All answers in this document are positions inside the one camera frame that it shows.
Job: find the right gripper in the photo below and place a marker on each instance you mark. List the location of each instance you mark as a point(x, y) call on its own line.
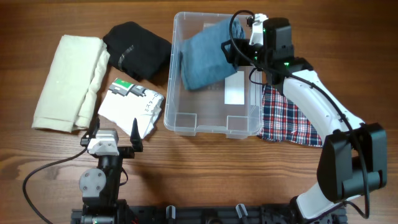
point(244, 45)

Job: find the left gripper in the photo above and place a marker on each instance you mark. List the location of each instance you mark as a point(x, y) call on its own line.
point(129, 152)

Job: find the blue denim jeans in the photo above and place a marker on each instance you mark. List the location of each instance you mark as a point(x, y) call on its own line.
point(203, 61)

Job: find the red navy plaid shirt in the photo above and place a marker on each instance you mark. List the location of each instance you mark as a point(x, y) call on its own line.
point(283, 121)

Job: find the black garment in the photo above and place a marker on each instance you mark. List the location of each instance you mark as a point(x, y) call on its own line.
point(136, 51)

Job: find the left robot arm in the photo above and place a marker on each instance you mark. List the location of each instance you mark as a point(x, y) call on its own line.
point(100, 185)

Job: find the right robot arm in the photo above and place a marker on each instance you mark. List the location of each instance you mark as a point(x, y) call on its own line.
point(353, 162)

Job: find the white label in container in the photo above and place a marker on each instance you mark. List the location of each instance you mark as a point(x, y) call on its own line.
point(234, 89)

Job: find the clear plastic storage container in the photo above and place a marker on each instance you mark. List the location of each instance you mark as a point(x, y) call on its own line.
point(204, 111)

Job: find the white printed t-shirt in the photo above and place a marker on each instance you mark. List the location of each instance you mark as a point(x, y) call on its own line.
point(126, 102)

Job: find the folded cream white cloth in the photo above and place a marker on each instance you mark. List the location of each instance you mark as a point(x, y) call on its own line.
point(67, 101)

